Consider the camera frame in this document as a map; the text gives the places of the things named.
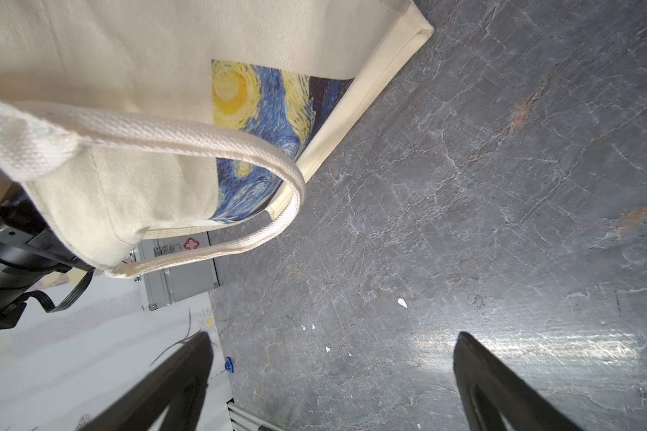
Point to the cream starry night tote bag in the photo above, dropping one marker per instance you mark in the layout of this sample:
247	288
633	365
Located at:
153	134

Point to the small blue object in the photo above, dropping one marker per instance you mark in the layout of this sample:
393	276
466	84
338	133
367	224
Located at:
229	365

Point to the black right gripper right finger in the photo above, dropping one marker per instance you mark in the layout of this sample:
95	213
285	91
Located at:
495	398

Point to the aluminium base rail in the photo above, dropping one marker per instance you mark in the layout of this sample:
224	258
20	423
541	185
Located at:
243	420

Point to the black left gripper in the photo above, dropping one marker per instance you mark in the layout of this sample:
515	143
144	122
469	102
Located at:
30	251

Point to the silver metal case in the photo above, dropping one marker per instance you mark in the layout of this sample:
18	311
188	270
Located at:
166	287

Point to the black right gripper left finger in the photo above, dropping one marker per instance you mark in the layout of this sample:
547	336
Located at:
174	392

